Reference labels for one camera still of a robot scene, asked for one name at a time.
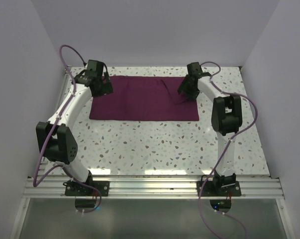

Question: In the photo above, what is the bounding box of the maroon surgical cloth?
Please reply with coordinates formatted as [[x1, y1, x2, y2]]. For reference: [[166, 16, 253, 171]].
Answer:
[[89, 76, 199, 121]]

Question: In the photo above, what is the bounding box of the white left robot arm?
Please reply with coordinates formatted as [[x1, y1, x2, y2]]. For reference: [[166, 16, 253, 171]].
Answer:
[[33, 61, 113, 196]]

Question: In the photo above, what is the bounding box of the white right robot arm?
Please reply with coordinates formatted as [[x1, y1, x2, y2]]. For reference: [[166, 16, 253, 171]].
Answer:
[[178, 62, 242, 196]]

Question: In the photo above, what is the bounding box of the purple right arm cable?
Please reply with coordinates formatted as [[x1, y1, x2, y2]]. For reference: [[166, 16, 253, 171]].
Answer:
[[197, 61, 260, 239]]

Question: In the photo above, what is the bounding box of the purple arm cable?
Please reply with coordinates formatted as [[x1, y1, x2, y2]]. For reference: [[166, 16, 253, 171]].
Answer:
[[197, 61, 260, 239], [32, 44, 102, 214]]

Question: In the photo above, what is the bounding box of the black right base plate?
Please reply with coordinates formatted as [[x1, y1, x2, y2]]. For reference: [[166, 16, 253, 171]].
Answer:
[[196, 173, 242, 197]]

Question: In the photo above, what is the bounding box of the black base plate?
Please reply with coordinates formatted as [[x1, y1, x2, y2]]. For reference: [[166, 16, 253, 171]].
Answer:
[[63, 180, 110, 197], [196, 173, 242, 197]]

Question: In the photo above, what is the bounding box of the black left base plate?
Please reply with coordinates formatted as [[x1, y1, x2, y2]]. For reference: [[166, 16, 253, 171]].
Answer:
[[63, 180, 110, 197]]

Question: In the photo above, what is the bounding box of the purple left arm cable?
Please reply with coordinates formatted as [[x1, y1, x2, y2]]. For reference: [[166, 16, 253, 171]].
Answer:
[[32, 44, 102, 214]]

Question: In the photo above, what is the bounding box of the aluminium rail frame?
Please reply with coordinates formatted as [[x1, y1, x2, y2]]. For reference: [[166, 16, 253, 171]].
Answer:
[[9, 65, 294, 239]]

